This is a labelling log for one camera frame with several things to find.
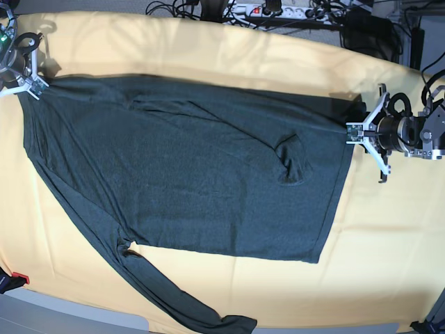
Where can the yellow table cover cloth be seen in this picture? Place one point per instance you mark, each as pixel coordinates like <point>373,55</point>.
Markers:
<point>384,259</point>

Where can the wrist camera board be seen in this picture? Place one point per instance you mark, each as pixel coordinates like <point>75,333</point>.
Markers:
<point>355,133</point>
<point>35,87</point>

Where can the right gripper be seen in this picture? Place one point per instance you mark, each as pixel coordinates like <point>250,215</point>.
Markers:
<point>18,61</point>

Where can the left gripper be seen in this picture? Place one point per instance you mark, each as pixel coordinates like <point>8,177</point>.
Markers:
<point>387,128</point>

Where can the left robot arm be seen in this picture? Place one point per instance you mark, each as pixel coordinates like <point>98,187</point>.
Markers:
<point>429,123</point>

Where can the red and black clamp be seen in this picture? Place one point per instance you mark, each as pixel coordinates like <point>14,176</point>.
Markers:
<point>12,281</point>

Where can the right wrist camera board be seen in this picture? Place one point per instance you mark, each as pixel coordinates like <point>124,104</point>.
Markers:
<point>35,87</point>

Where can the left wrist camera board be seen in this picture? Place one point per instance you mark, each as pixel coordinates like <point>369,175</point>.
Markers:
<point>355,133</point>

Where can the black power adapter box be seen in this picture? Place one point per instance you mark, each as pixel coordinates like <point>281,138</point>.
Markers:
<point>360,26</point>

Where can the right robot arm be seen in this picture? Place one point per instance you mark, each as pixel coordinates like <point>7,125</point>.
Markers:
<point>12,25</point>

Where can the dark teal long-sleeve shirt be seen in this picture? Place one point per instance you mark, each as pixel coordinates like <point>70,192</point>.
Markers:
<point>192,167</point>

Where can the white power strip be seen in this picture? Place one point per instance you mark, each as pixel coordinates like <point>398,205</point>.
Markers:
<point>255,11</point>

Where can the black corner clamp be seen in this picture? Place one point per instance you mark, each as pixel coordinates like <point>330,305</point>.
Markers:
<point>428,327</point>

